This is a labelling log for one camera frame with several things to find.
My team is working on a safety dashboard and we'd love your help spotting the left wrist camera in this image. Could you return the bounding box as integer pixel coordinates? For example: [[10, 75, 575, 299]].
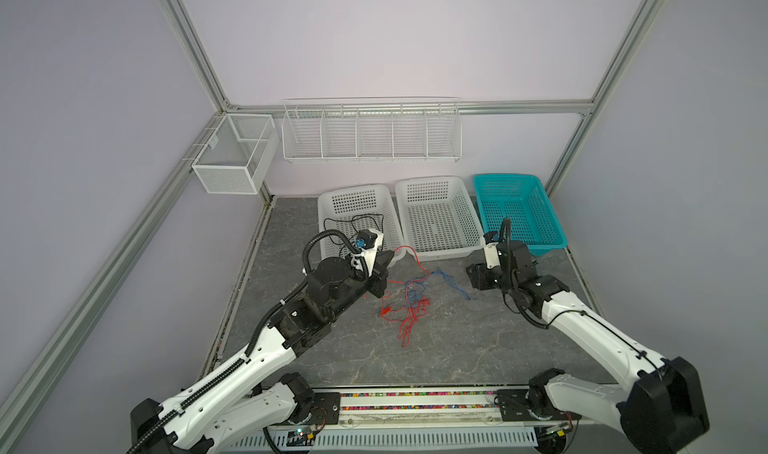
[[351, 229, 384, 277]]

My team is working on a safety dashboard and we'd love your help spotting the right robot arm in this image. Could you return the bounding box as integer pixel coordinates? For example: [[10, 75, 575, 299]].
[[466, 219, 710, 453]]

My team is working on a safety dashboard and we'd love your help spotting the red cable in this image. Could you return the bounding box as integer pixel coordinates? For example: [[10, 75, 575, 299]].
[[379, 245, 434, 350]]

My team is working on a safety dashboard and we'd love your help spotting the black cable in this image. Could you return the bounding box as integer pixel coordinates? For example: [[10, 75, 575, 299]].
[[322, 213, 385, 245]]

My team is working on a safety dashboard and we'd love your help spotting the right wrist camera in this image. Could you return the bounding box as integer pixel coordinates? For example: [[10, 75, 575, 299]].
[[483, 231, 501, 270]]

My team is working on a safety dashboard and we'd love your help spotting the white wire wall rack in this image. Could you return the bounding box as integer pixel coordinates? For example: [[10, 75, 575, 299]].
[[281, 97, 463, 163]]

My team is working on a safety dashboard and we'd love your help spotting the white plastic basket middle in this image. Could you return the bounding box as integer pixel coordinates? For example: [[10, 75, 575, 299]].
[[395, 177, 484, 262]]

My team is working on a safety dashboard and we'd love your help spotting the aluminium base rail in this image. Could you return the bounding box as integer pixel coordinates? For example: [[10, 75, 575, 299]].
[[220, 386, 608, 453]]

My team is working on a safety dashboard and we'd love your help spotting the teal plastic basket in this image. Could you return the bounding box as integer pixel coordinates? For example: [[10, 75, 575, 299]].
[[473, 174, 568, 256]]

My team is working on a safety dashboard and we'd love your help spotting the white plastic basket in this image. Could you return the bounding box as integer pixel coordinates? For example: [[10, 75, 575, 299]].
[[317, 184, 405, 251], [395, 177, 484, 262]]

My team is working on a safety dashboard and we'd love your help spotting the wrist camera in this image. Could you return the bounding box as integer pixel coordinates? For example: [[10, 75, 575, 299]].
[[483, 231, 501, 270], [351, 229, 384, 277]]

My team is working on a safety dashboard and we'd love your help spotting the aluminium frame corner post right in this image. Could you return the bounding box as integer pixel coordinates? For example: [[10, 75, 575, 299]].
[[545, 0, 667, 196]]

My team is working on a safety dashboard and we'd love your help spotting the white wire mesh box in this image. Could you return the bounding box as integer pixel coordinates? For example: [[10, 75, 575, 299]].
[[192, 114, 279, 195]]

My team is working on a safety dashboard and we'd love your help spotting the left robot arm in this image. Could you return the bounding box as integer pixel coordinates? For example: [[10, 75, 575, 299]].
[[128, 229, 394, 453]]

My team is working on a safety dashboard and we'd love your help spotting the blue cable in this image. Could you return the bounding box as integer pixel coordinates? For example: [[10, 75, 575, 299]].
[[403, 267, 475, 311]]

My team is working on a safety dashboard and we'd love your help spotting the aluminium frame corner post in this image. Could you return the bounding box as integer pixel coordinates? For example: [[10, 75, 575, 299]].
[[157, 0, 232, 112], [545, 0, 667, 196]]

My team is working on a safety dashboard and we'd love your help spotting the white plastic basket left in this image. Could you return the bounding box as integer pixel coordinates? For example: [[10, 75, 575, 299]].
[[317, 184, 405, 251]]

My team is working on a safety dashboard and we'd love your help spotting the white slotted cable duct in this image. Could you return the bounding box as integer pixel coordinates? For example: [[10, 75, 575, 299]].
[[221, 426, 539, 454]]

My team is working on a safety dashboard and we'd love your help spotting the aluminium frame corner post left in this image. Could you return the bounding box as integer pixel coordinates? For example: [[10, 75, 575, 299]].
[[157, 0, 232, 112]]

